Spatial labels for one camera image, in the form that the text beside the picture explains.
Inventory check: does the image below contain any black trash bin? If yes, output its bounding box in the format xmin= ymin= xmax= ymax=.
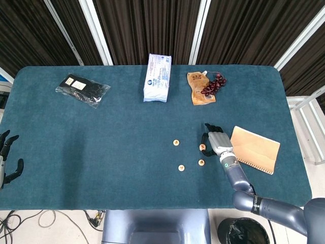
xmin=217 ymin=217 xmax=270 ymax=244

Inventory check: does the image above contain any purple grape bunch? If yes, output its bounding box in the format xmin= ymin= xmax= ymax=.
xmin=201 ymin=73 xmax=228 ymax=97

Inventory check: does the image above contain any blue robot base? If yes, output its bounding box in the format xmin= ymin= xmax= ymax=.
xmin=101 ymin=208 xmax=211 ymax=244

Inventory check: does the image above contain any teal table cloth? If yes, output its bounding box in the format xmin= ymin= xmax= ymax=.
xmin=0 ymin=65 xmax=313 ymax=211

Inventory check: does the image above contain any white metal rack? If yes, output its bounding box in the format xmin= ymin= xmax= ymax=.
xmin=286 ymin=85 xmax=325 ymax=166

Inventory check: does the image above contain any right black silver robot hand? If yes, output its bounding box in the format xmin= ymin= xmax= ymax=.
xmin=201 ymin=123 xmax=234 ymax=158

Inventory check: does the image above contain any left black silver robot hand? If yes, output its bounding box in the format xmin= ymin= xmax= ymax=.
xmin=0 ymin=129 xmax=25 ymax=190

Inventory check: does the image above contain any white blue side panel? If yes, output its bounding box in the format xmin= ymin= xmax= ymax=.
xmin=0 ymin=66 xmax=15 ymax=88

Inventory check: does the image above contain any brown spiral notebook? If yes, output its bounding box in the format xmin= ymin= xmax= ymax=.
xmin=230 ymin=126 xmax=281 ymax=175

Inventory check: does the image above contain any white floor cable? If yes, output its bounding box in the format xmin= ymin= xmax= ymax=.
xmin=38 ymin=209 xmax=89 ymax=244

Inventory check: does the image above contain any white frame post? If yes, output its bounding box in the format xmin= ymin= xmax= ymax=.
xmin=274 ymin=11 xmax=325 ymax=72
xmin=78 ymin=0 xmax=114 ymax=66
xmin=43 ymin=0 xmax=84 ymax=66
xmin=189 ymin=0 xmax=212 ymax=66

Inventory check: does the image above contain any black floor cable bundle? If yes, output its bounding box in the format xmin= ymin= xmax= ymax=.
xmin=0 ymin=209 xmax=25 ymax=244

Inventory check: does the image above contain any orange spout pouch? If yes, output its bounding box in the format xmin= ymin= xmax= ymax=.
xmin=187 ymin=71 xmax=217 ymax=106

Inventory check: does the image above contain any white blue tissue pack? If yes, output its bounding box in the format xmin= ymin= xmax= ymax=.
xmin=143 ymin=53 xmax=173 ymax=103

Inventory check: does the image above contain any dark brown pleated curtain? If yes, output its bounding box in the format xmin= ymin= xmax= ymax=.
xmin=0 ymin=0 xmax=325 ymax=97

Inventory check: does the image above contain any black garment in plastic bag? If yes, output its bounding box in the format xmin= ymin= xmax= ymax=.
xmin=55 ymin=73 xmax=111 ymax=109

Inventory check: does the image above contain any black power plug cable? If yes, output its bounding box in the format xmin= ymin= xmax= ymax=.
xmin=83 ymin=209 xmax=106 ymax=232

